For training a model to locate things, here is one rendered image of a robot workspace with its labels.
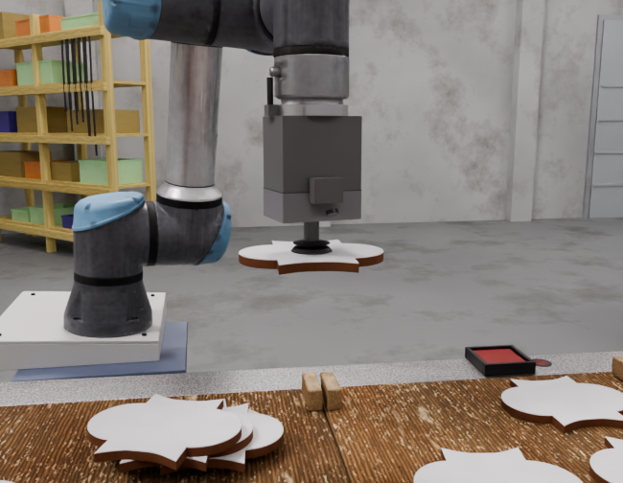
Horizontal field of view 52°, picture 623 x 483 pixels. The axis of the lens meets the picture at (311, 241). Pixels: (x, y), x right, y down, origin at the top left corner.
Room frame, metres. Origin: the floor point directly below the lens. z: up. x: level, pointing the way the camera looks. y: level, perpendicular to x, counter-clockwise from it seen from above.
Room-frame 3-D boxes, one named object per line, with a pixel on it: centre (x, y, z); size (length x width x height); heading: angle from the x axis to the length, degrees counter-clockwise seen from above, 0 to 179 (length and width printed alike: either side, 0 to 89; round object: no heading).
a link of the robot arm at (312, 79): (0.66, 0.00, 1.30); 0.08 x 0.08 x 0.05
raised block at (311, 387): (0.72, 0.00, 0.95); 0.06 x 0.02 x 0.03; 8
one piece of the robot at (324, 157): (0.64, 0.00, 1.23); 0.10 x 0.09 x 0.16; 22
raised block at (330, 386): (0.72, -0.02, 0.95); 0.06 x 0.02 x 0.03; 8
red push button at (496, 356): (0.89, -0.28, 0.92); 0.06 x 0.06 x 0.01; 8
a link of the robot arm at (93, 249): (1.10, 0.34, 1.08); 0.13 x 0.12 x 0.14; 114
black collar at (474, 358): (0.89, -0.28, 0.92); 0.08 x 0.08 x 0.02; 8
